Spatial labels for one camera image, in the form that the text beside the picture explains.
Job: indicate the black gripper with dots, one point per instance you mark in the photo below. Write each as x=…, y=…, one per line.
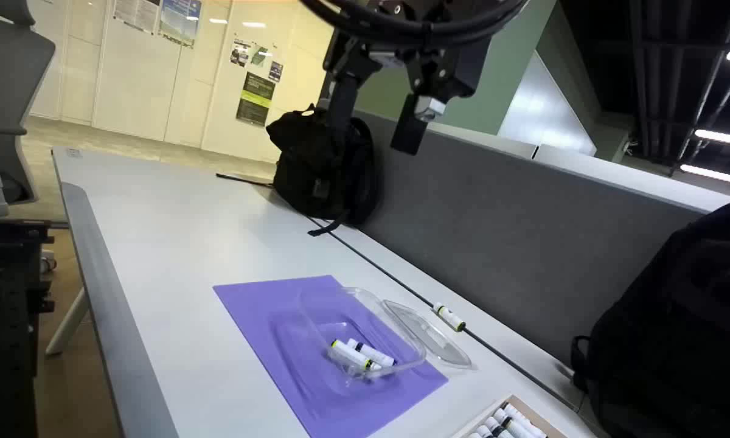
x=442, y=62

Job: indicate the white bottle with yellow band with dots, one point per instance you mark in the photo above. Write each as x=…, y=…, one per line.
x=448, y=318

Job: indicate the clear plastic container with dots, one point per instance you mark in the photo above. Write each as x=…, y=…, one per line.
x=299, y=342

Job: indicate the white bottle with black cap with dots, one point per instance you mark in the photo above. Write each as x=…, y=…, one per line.
x=484, y=431
x=377, y=354
x=503, y=429
x=346, y=354
x=525, y=424

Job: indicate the black backpack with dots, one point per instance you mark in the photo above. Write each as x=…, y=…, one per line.
x=319, y=166
x=682, y=325

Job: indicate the green and black poster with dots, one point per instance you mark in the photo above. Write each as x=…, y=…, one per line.
x=256, y=99

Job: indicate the blue and white poster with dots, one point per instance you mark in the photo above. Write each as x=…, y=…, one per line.
x=178, y=21

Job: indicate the gray partition panel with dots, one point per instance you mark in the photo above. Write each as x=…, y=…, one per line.
x=544, y=244

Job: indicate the purple mat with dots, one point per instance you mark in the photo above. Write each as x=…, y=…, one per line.
x=251, y=325

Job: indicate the white paper poster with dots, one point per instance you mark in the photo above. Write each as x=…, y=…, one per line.
x=135, y=14

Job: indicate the gray chair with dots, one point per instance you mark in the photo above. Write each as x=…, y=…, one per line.
x=3, y=105

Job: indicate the white table leg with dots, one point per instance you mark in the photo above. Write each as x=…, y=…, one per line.
x=67, y=322

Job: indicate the small wall photo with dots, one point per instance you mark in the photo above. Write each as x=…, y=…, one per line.
x=240, y=54
x=259, y=58
x=276, y=71

